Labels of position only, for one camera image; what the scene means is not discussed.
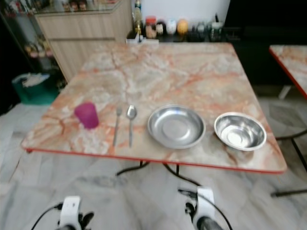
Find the shallow round steel plate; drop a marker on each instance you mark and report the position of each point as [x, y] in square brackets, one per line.
[176, 126]

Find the steel fork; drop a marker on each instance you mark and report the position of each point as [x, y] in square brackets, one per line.
[117, 125]

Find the black round figurine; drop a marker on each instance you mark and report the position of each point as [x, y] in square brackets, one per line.
[160, 27]

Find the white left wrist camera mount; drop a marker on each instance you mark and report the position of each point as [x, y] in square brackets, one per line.
[71, 211]

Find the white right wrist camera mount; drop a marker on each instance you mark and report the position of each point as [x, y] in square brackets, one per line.
[204, 203]

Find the light wooden cabinet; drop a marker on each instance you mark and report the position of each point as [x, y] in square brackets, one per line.
[86, 33]

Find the glass display shelf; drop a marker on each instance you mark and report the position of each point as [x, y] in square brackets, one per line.
[24, 28]

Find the red-lidded glass jar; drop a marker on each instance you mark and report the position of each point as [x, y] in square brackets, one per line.
[150, 28]

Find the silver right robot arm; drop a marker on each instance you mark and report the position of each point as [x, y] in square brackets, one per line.
[208, 224]

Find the small green figurine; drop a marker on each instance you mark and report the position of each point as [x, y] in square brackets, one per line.
[216, 28]

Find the purple plastic cup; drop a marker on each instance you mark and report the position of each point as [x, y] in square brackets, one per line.
[87, 115]

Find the round steel bowl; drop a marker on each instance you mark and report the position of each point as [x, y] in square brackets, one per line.
[240, 131]

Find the white round figurine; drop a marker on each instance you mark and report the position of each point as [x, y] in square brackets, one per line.
[171, 26]

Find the steel spoon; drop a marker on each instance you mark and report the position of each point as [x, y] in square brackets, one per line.
[131, 113]

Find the black television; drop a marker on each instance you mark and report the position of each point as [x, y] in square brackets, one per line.
[264, 13]

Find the green plastic bin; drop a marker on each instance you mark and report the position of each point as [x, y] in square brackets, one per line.
[36, 92]

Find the small grey alarm clock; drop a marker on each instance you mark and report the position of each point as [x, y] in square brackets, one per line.
[202, 28]

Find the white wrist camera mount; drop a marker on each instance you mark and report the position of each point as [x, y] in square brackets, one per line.
[204, 203]
[71, 211]

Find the orange round figurine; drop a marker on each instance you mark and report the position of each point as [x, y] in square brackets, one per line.
[182, 26]

